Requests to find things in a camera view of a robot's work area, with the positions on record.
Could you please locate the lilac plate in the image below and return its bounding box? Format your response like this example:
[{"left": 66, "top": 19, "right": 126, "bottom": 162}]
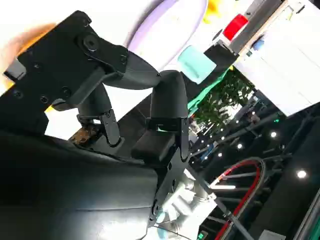
[{"left": 126, "top": 0, "right": 210, "bottom": 72}]

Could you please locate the silver grey machine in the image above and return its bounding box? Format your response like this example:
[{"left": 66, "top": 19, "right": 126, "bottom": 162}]
[{"left": 159, "top": 172, "right": 218, "bottom": 226}]

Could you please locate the red box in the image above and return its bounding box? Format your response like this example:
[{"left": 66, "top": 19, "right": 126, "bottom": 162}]
[{"left": 223, "top": 13, "right": 250, "bottom": 41}]

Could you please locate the red cable loop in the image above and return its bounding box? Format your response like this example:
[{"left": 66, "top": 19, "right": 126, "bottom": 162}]
[{"left": 209, "top": 159, "right": 266, "bottom": 240}]

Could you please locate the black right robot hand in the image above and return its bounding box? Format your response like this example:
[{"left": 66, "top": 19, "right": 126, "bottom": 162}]
[{"left": 0, "top": 9, "right": 193, "bottom": 240}]

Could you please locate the green leafy plant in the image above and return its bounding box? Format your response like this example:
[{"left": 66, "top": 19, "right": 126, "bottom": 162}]
[{"left": 199, "top": 72, "right": 253, "bottom": 131}]

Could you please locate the orange and white bread roll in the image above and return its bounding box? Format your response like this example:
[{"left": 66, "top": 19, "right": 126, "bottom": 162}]
[
  {"left": 0, "top": 22, "right": 60, "bottom": 96},
  {"left": 202, "top": 0, "right": 223, "bottom": 25}
]

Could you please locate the white cabinet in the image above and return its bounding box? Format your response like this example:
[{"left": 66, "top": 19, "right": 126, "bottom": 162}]
[{"left": 233, "top": 0, "right": 320, "bottom": 117}]

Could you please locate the pale green mug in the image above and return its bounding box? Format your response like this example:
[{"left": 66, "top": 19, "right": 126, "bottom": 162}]
[{"left": 177, "top": 44, "right": 218, "bottom": 85}]

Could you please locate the small blue object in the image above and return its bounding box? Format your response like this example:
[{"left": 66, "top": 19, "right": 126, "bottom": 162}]
[{"left": 252, "top": 37, "right": 266, "bottom": 51}]

